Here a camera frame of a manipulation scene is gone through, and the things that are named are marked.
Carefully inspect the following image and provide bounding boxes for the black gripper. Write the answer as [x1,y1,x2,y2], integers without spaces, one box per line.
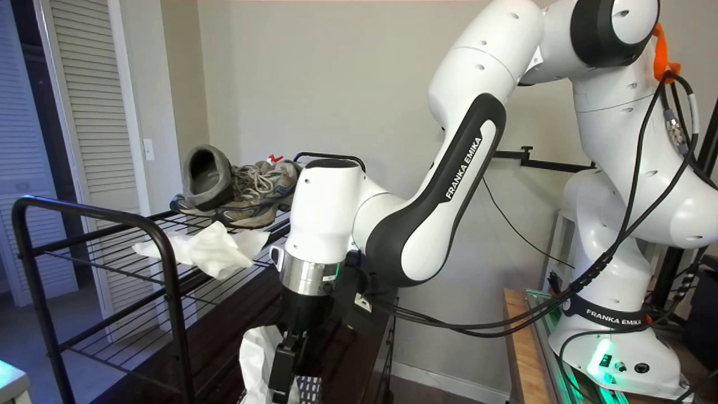
[268,289,377,404]

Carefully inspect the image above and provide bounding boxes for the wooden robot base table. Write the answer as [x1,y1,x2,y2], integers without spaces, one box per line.
[507,322,718,404]

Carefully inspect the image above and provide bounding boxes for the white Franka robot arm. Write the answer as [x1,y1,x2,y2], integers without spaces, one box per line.
[272,0,718,401]

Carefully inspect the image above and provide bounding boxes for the white crumpled tissue on rack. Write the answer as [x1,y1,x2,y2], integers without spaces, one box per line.
[168,223,269,281]

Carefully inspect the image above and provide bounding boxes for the dark wooden dresser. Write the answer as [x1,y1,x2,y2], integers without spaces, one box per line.
[93,251,393,404]

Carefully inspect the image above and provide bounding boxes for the grey laced sneaker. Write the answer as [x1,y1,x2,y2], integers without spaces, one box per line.
[219,162,299,229]

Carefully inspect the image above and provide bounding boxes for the grey suede slipper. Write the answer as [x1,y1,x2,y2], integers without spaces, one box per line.
[185,145,234,211]

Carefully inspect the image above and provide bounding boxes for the white louvered closet door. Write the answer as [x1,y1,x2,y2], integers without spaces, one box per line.
[31,0,152,317]

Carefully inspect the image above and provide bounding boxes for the black metal wire rack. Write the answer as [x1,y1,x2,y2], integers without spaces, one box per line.
[11,195,289,404]

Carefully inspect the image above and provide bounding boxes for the white light switch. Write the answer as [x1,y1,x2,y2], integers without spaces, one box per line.
[143,139,156,162]

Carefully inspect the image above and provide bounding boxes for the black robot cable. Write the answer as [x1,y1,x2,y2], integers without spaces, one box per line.
[372,69,718,338]

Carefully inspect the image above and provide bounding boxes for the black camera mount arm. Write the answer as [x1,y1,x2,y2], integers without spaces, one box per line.
[495,145,596,174]

